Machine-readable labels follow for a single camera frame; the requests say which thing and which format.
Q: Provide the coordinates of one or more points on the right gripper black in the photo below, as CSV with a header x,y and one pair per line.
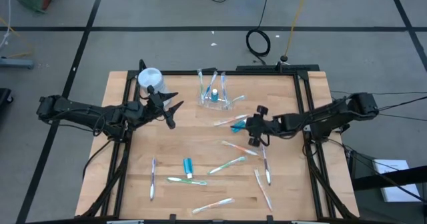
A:
x,y
263,125

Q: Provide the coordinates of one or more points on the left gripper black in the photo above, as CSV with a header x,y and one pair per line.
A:
x,y
155,107

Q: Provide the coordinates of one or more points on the blue toothpaste tube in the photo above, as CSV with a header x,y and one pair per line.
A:
x,y
237,126
188,166

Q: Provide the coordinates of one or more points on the orange toothbrush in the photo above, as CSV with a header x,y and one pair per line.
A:
x,y
230,120
240,147
213,205

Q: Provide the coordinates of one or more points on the clear acrylic organizer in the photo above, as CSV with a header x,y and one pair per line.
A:
x,y
208,105

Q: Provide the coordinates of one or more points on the teal mouthwash bottle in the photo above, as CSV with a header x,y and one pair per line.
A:
x,y
214,96

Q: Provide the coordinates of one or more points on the blue toothbrush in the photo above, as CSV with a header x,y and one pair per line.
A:
x,y
210,84
224,85

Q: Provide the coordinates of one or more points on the purple toothbrush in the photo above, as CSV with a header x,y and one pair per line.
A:
x,y
266,165
152,180

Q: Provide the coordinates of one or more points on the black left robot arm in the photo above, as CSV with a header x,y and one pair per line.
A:
x,y
83,114

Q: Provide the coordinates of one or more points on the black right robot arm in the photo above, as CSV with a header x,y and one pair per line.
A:
x,y
320,115

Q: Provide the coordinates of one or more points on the white plastic cup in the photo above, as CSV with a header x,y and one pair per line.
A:
x,y
150,79

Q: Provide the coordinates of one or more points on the white wrapped toothbrush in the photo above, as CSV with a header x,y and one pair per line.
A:
x,y
263,190

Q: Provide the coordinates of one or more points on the long black bar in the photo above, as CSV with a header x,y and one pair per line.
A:
x,y
277,67

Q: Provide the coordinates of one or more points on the dark floor box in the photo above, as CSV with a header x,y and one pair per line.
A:
x,y
358,164

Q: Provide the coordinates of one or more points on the grey metal floor base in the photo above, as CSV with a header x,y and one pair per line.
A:
x,y
16,63

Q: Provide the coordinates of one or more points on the black floor beam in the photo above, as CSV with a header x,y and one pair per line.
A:
x,y
393,176

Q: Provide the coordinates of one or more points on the black floor object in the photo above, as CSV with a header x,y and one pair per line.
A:
x,y
4,99

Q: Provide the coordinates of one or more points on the white paper sheet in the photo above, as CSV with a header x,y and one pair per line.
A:
x,y
400,194

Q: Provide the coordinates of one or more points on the black aluminium table frame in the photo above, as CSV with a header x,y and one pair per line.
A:
x,y
213,73

